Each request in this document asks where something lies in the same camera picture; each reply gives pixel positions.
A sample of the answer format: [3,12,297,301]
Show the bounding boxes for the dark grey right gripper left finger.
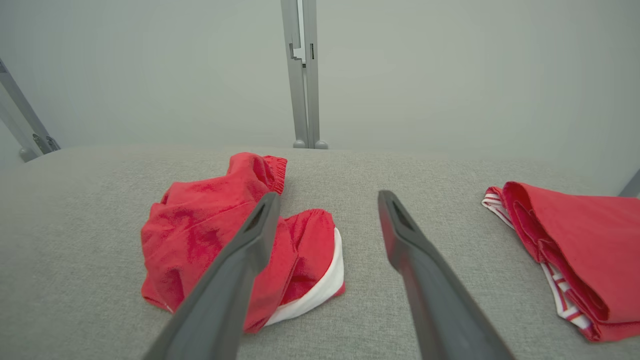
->
[142,192,282,360]

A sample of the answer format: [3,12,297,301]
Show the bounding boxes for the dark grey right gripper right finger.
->
[377,190,516,360]

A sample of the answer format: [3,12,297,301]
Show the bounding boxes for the red white-trimmed shorts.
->
[141,152,346,335]

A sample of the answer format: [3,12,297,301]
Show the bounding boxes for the red white basketball jersey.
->
[481,181,640,343]

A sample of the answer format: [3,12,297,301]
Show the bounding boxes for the grey partition post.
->
[302,0,329,150]
[280,0,310,150]

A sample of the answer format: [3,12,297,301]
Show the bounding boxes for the grey frame post edge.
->
[618,169,640,198]

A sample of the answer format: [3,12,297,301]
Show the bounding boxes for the grey slanted post with feet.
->
[0,57,62,163]

